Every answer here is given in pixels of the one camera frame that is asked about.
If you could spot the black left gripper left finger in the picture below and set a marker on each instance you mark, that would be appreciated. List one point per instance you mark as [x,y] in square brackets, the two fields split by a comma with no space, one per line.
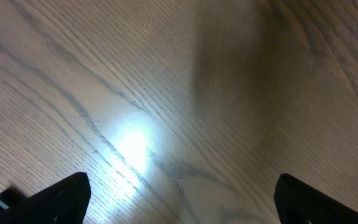
[63,202]

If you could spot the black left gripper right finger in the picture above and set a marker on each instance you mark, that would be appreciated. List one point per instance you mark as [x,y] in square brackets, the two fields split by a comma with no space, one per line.
[297,202]

